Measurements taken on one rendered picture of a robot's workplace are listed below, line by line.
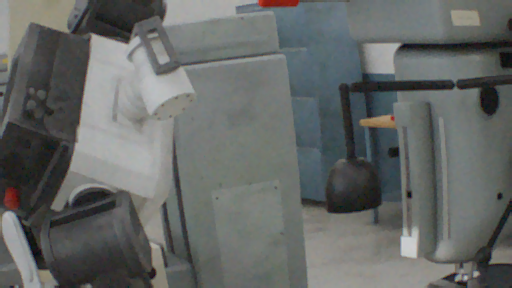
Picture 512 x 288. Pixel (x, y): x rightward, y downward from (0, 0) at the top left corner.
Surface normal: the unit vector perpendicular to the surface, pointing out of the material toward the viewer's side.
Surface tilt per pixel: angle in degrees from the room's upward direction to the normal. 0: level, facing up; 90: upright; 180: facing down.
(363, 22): 90
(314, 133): 90
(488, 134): 90
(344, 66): 90
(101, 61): 58
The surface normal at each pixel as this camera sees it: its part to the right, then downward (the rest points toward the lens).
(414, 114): 0.47, 0.05
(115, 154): 0.51, -0.51
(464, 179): -0.39, 0.14
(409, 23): -0.88, 0.15
